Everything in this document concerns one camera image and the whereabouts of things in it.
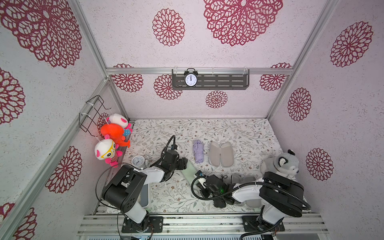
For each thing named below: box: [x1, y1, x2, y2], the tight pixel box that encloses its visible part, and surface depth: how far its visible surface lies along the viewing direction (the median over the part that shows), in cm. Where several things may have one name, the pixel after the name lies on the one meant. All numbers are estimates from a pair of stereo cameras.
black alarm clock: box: [184, 68, 199, 87], surface depth 92 cm
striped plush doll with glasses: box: [94, 134, 123, 168], surface depth 82 cm
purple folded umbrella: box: [193, 139, 204, 164], surface depth 99 cm
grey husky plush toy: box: [260, 149, 300, 181], surface depth 77 cm
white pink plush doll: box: [107, 113, 133, 137], surface depth 97 cm
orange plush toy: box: [100, 123, 131, 148], surface depth 92 cm
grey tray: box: [138, 183, 150, 208], surface depth 79 cm
